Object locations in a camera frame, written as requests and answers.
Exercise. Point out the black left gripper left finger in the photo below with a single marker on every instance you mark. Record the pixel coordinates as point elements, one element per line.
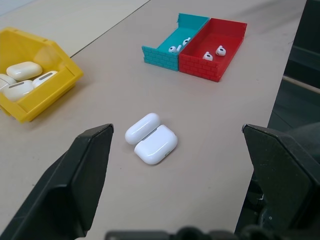
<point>65,185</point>

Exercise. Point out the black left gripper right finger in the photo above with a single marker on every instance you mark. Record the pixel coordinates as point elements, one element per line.
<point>282,175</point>

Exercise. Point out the white earbuds case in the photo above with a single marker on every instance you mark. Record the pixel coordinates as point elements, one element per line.
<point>155,147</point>

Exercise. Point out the white earbud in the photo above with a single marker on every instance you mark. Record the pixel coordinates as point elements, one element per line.
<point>186,41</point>
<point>220,51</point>
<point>207,56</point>
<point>172,49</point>

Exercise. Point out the white closed charging case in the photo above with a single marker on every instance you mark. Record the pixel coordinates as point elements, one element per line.
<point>24,70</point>
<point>46,78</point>
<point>18,91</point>
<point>5,80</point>

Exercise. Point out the yellow plastic bin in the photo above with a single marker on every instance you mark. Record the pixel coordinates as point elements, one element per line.
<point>50,50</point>

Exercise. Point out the red tray with number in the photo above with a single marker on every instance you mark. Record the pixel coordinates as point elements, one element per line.
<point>197,65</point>

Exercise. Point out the cyan tray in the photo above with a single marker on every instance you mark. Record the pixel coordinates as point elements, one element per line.
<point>172,37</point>

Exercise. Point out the dark stand beside table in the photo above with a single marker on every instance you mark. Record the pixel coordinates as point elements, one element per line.
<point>305,50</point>

